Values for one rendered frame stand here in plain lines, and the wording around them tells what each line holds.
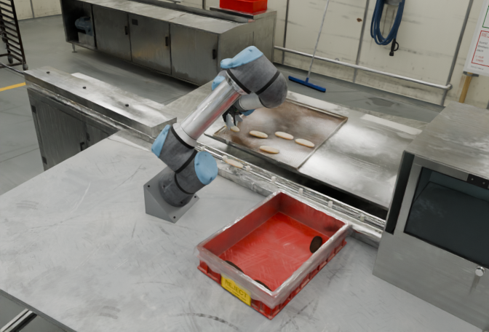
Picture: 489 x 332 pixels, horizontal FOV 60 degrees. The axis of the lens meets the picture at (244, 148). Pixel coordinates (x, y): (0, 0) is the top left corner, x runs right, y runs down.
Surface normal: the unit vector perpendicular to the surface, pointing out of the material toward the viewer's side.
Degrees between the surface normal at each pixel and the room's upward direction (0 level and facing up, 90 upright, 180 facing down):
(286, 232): 0
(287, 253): 0
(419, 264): 90
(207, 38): 90
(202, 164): 51
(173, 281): 0
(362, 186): 10
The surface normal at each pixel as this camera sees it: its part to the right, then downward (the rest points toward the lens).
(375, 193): -0.07, -0.80
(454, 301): -0.61, 0.35
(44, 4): 0.79, 0.32
